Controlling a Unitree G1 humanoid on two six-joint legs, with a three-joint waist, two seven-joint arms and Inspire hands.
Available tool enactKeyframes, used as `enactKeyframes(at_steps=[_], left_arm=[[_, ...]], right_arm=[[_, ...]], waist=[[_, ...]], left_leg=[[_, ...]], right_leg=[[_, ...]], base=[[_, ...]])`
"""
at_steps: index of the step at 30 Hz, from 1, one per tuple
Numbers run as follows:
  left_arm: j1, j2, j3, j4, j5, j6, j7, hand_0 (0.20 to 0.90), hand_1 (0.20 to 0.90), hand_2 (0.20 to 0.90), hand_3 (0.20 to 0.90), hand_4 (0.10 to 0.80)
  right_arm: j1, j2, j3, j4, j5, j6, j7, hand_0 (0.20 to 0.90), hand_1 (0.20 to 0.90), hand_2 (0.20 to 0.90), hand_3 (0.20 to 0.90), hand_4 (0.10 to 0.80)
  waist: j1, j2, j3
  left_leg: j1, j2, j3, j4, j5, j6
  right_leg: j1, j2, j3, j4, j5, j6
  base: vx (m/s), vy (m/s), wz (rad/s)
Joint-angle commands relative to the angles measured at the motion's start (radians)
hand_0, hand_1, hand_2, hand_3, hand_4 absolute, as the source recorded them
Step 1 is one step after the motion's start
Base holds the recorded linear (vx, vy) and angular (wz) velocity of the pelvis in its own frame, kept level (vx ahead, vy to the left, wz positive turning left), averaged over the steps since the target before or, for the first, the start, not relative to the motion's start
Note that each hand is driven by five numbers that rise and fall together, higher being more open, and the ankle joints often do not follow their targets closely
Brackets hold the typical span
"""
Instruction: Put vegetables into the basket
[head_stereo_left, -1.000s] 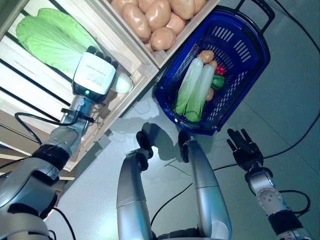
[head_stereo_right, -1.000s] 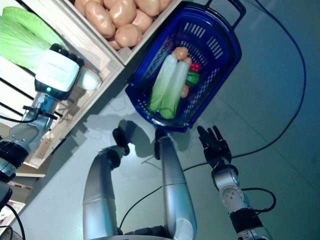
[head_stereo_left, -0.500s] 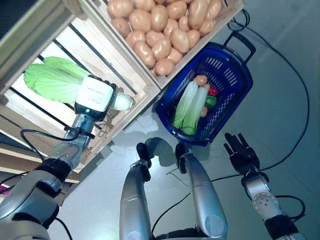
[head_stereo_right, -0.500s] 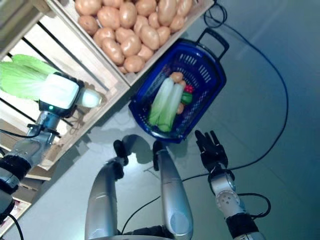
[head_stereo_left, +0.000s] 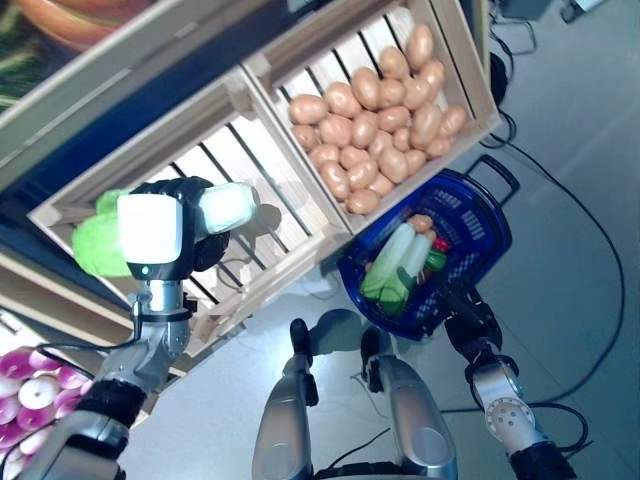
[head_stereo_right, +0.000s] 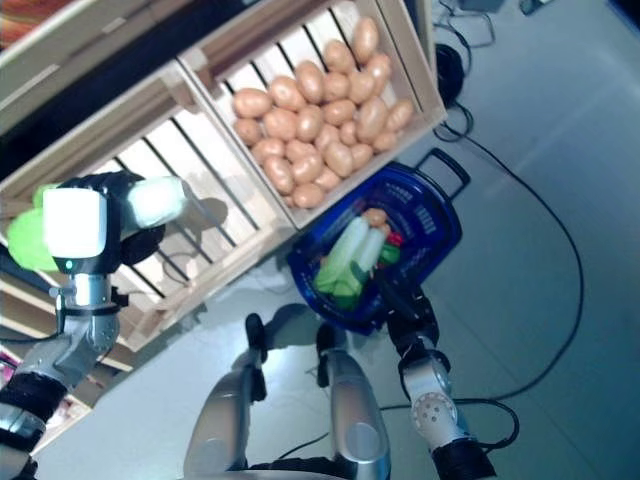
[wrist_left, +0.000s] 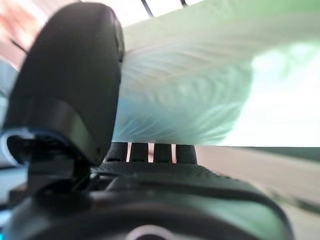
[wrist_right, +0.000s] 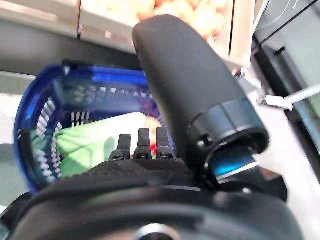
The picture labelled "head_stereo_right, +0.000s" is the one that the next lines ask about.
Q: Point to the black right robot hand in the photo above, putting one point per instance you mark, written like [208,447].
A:
[410,315]

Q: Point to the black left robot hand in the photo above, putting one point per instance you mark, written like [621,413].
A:
[75,230]

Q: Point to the blue plastic shopping basket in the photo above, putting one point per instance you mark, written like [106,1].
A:
[430,240]

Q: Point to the napa cabbage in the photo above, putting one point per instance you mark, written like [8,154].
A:
[160,200]

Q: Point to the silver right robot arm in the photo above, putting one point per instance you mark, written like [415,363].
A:
[432,410]

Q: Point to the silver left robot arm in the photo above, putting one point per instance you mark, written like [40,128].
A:
[85,340]

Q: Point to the green bell pepper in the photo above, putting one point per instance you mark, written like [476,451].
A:
[387,255]

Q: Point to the small red vegetable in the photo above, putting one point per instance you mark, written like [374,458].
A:
[395,239]

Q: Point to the green leaf lettuce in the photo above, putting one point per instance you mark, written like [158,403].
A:
[372,245]

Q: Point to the small white green bok choy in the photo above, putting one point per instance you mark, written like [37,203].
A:
[347,240]

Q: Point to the brown potato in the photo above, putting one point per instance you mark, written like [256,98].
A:
[375,216]
[287,92]
[385,141]
[309,122]
[306,167]
[327,177]
[252,102]
[280,122]
[361,155]
[339,157]
[247,130]
[310,80]
[378,70]
[277,172]
[307,195]
[348,132]
[372,117]
[366,32]
[336,85]
[340,55]
[400,115]
[340,111]
[361,85]
[299,149]
[267,147]
[327,135]

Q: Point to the wide slatted wooden crate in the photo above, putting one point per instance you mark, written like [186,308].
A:
[215,145]

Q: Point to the dark robot waist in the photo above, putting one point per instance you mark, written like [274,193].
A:
[290,472]

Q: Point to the wooden potato crate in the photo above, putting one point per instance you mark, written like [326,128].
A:
[412,65]

